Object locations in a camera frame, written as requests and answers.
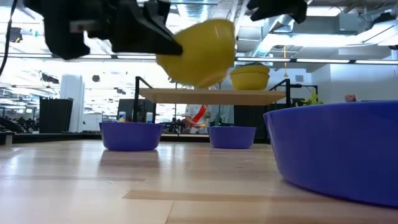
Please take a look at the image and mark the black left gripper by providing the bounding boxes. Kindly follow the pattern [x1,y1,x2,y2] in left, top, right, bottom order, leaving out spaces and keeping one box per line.
[23,0,183,60]

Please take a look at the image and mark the blue plastic bowl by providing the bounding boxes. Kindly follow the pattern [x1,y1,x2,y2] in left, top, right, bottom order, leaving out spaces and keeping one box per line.
[99,121,164,152]
[208,125,257,150]
[262,100,398,208]

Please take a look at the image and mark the long white light strip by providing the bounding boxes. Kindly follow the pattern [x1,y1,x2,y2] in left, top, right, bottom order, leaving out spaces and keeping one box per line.
[0,52,398,65]

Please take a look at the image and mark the yellow hanging pendant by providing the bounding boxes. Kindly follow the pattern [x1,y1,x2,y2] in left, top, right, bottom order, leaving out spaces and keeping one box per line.
[282,46,289,78]

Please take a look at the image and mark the black box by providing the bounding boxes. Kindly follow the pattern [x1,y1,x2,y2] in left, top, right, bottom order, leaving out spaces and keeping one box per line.
[117,98,156,123]

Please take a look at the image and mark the green potted plant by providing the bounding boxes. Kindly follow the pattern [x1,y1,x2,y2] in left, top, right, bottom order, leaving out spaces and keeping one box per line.
[297,91,324,107]

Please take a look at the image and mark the white column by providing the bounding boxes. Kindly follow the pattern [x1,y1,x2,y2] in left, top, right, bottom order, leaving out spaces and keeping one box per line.
[59,73,85,133]

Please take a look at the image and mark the wooden shelf board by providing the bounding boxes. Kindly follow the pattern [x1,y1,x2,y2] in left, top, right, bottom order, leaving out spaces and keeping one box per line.
[139,88,287,106]

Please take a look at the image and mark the black low cabinet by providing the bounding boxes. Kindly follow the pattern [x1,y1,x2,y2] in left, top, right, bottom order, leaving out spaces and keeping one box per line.
[233,105,271,144]

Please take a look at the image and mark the black partition panel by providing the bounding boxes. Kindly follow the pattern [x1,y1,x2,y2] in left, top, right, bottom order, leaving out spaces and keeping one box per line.
[39,98,74,134]

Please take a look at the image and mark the round black ceiling device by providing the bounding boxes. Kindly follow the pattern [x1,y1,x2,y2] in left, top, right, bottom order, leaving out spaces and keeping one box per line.
[7,27,24,44]

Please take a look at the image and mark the silver ventilation duct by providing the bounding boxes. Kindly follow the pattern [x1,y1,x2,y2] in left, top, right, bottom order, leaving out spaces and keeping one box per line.
[178,0,218,24]

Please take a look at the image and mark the black metal shelf frame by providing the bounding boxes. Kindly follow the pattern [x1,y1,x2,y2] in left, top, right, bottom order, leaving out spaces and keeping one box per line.
[134,76,319,124]

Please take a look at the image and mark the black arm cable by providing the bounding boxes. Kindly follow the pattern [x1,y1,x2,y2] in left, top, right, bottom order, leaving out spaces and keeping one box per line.
[0,0,19,77]

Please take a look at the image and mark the black table frame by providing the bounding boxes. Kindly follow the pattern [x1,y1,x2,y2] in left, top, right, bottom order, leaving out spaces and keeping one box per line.
[0,132,271,146]

